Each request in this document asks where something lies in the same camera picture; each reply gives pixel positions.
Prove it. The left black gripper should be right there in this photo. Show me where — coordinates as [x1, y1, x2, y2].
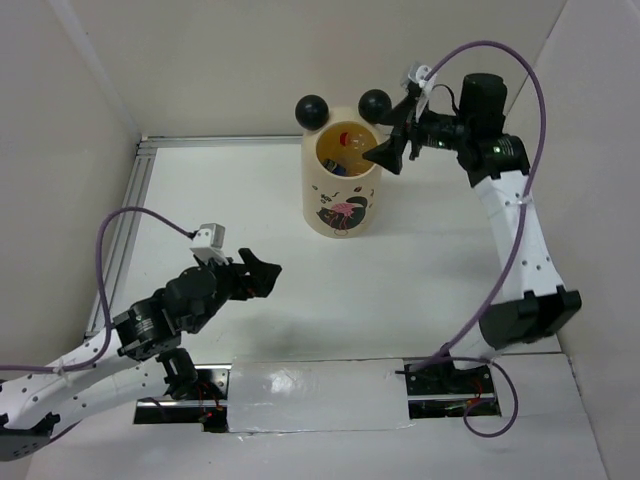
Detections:
[188, 246, 282, 332]

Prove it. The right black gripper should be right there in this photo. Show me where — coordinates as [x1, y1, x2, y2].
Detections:
[363, 93, 472, 173]

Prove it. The clear unlabeled plastic bottle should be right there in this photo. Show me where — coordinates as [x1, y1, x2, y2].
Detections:
[343, 130, 377, 176]

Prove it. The red label water bottle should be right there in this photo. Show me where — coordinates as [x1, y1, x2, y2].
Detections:
[339, 132, 351, 146]

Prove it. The blue label white cap bottle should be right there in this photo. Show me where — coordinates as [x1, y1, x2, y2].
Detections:
[322, 159, 348, 177]

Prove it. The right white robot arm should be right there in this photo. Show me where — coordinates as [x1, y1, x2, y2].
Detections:
[364, 65, 582, 392]

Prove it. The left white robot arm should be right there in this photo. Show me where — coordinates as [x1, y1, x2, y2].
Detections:
[1, 248, 282, 462]

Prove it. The cream bin with black ears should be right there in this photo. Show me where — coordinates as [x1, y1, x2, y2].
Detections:
[294, 94, 382, 239]

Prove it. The silver foil tape sheet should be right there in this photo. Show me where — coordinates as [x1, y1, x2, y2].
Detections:
[227, 359, 412, 434]

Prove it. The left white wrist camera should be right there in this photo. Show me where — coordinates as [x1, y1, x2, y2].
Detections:
[190, 223, 228, 265]

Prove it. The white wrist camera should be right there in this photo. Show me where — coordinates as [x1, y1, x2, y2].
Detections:
[190, 223, 228, 265]
[401, 62, 437, 121]

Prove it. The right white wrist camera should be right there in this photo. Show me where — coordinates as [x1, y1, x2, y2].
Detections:
[401, 62, 437, 121]

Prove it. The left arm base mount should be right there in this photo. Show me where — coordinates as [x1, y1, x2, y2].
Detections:
[133, 364, 232, 434]

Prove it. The aluminium frame rail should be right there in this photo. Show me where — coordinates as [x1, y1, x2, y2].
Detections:
[82, 133, 496, 361]

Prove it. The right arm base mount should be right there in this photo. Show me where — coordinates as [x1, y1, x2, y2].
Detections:
[395, 355, 501, 420]

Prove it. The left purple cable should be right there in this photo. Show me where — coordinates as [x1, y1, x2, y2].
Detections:
[0, 207, 201, 374]

